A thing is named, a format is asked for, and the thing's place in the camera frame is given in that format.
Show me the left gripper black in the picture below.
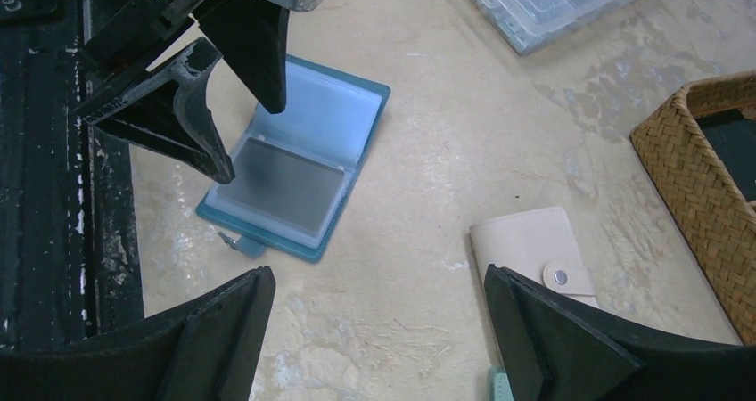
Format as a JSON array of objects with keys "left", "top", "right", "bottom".
[{"left": 76, "top": 0, "right": 323, "bottom": 184}]

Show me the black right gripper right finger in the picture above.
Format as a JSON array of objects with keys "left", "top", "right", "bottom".
[{"left": 484, "top": 266, "right": 755, "bottom": 400}]

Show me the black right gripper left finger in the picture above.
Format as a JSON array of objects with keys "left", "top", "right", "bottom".
[{"left": 1, "top": 266, "right": 276, "bottom": 400}]

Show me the blue leather card holder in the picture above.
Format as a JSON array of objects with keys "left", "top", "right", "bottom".
[{"left": 195, "top": 55, "right": 391, "bottom": 263}]

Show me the black VIP credit card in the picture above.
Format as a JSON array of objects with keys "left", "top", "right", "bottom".
[{"left": 697, "top": 109, "right": 755, "bottom": 201}]

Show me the teal green card holder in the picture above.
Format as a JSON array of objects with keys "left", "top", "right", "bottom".
[{"left": 488, "top": 367, "right": 514, "bottom": 401}]

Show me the cream card holder with snap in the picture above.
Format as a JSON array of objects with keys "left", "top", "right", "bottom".
[{"left": 470, "top": 206, "right": 599, "bottom": 307}]

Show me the wicker cutlery tray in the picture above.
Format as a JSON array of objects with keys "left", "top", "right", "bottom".
[{"left": 629, "top": 70, "right": 755, "bottom": 345}]

